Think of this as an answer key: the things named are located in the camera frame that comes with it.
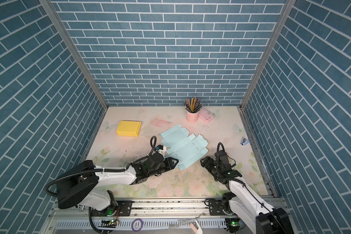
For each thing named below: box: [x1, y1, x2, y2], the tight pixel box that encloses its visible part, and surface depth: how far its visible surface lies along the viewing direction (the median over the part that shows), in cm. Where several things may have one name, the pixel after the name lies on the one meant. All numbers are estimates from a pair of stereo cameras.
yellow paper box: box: [116, 120, 142, 138], surface depth 104 cm
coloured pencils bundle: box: [183, 96, 203, 114], surface depth 107 cm
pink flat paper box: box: [197, 106, 215, 123], surface depth 114 cm
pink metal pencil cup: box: [185, 110, 200, 123], surface depth 108 cm
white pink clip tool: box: [189, 218, 203, 234], surface depth 69 cm
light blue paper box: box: [159, 123, 209, 171], surface depth 100 cm
